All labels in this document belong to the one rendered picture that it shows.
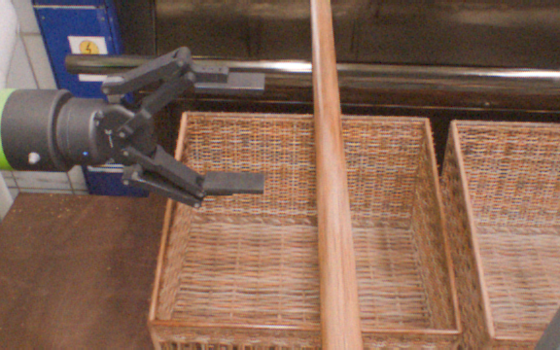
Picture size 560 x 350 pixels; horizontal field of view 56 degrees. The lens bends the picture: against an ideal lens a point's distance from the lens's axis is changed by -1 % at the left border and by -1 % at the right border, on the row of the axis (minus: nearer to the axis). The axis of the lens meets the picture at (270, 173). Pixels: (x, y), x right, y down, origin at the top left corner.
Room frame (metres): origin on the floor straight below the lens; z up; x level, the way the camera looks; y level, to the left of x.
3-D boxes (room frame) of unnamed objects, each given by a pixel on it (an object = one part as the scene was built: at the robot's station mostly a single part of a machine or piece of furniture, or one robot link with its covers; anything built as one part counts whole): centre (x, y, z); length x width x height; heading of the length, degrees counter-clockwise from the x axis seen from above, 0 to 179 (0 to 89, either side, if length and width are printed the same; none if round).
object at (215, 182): (0.47, 0.04, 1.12); 0.07 x 0.03 x 0.01; 87
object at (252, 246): (0.75, -0.07, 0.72); 0.56 x 0.49 x 0.28; 88
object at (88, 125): (0.47, 0.18, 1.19); 0.09 x 0.07 x 0.08; 87
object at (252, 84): (0.47, 0.04, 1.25); 0.07 x 0.03 x 0.01; 87
